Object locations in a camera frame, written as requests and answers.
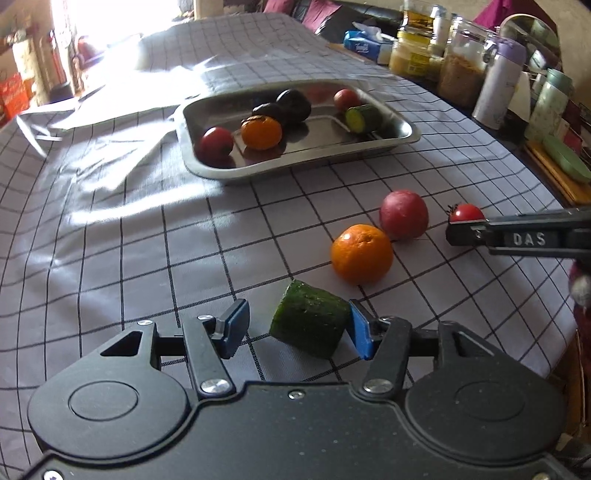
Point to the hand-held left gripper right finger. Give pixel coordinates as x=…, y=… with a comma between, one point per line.
x=361, y=330

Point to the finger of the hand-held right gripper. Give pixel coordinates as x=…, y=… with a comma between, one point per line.
x=554, y=237

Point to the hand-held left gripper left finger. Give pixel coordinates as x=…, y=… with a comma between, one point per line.
x=235, y=325

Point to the wide cucumber piece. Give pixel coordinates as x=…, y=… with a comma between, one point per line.
x=307, y=318

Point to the cherry tomato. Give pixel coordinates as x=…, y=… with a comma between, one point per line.
x=466, y=213

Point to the red tomato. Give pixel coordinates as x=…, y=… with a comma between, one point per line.
x=214, y=144

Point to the metal tray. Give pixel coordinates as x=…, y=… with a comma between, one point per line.
x=318, y=143

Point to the wooden tray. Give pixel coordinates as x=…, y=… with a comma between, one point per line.
x=561, y=182

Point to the large orange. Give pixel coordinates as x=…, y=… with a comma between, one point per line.
x=361, y=254

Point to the pale green plate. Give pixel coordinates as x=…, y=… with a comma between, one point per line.
x=568, y=159

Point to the grey checkered tablecloth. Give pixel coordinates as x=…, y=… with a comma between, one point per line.
x=138, y=258

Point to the red apple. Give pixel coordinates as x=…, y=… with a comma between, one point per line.
x=404, y=214

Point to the pale green cup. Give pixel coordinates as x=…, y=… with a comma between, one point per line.
x=549, y=108

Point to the white lavender thermos bottle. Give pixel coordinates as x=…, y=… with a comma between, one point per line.
x=496, y=87

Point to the glass jar brown contents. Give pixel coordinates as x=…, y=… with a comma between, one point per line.
x=461, y=74

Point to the small orange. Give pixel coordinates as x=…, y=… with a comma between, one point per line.
x=262, y=133

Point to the round mirror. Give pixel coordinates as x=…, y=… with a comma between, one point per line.
x=540, y=32

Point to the dark purple plum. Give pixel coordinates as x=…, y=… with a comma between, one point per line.
x=270, y=112
x=295, y=105

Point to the yellow lidded jar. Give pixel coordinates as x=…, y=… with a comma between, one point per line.
x=413, y=55

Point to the dull red plum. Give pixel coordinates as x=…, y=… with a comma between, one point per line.
x=346, y=99

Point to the small white bottle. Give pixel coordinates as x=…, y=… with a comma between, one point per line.
x=442, y=25

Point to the yellow oil bottle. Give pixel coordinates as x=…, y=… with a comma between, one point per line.
x=418, y=16

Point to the blue tissue pack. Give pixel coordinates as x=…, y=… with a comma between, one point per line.
x=367, y=46

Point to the black leather sofa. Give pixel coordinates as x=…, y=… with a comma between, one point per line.
x=378, y=11

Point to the dark grey pillow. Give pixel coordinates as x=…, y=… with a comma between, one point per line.
x=339, y=21

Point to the red gift bag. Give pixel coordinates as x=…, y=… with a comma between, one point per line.
x=13, y=94

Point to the small purple pillow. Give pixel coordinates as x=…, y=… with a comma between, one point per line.
x=277, y=5

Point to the large purple pillow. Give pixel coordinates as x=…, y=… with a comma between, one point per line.
x=318, y=9

